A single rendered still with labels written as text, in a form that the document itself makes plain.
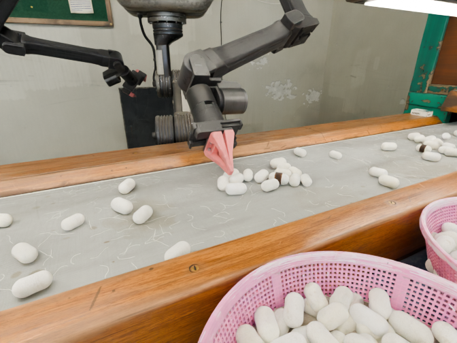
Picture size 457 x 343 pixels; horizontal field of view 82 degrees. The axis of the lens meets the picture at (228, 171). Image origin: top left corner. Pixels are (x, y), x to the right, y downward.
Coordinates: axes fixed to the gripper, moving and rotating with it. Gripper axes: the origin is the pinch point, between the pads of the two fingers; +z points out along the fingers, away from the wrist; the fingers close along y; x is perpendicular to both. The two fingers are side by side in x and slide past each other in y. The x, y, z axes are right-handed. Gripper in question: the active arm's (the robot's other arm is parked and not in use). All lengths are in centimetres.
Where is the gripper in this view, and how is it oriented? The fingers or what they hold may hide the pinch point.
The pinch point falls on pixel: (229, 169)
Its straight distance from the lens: 48.8
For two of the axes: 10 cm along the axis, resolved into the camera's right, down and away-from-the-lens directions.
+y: 9.0, -1.6, 4.1
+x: -2.8, 5.2, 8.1
